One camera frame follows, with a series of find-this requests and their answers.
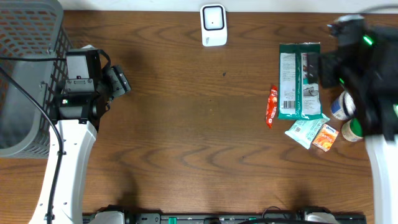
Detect white blue label jar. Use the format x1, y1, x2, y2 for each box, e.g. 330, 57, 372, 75
331, 91, 356, 121

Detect green white gloves packet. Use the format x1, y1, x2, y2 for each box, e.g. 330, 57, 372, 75
278, 42, 322, 120

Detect green lid white jar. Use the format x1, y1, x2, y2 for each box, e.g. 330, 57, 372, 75
341, 118, 363, 142

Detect small orange box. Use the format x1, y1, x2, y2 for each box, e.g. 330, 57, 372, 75
312, 124, 339, 152

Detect light green snack packet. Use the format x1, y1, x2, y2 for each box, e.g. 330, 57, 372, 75
285, 114, 330, 149

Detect red white snack packet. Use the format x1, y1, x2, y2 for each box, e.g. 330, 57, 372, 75
266, 85, 278, 129

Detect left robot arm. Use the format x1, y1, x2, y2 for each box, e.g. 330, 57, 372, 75
30, 45, 131, 223

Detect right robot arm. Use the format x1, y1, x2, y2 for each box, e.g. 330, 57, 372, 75
308, 14, 397, 223

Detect white barcode scanner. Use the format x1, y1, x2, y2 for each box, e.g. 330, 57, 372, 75
200, 4, 228, 47

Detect grey plastic mesh basket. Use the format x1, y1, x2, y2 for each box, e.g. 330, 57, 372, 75
1, 0, 72, 159

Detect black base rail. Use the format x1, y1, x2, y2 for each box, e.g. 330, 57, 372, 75
82, 205, 367, 224

